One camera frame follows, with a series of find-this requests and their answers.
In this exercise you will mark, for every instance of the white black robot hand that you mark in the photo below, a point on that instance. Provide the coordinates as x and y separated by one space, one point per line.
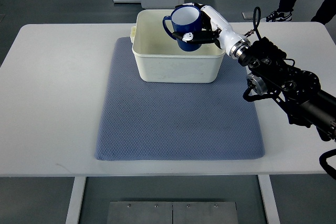
215 30

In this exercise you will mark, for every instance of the blue enamel mug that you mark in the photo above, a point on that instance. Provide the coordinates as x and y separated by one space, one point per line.
184 19

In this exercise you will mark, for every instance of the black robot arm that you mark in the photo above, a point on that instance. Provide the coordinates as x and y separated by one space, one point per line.
298 92

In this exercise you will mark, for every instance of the white plastic box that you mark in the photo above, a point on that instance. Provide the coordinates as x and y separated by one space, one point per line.
160 59

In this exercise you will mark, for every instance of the small grey floor plate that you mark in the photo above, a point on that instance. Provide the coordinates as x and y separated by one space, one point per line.
248 15

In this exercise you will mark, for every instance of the black white sneaker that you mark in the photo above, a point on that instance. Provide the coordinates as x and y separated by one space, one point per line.
276 16

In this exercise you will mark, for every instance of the blue textured mat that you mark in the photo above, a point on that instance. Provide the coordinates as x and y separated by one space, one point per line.
176 121

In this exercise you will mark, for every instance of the right white table leg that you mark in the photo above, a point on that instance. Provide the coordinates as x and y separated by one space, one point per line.
268 198

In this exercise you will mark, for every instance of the white table leg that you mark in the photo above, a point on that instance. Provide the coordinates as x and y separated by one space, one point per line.
268 198
76 198

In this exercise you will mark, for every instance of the grey metal floor plate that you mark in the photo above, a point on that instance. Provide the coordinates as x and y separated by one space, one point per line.
172 212

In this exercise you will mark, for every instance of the left white table leg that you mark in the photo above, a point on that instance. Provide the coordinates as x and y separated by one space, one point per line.
76 198

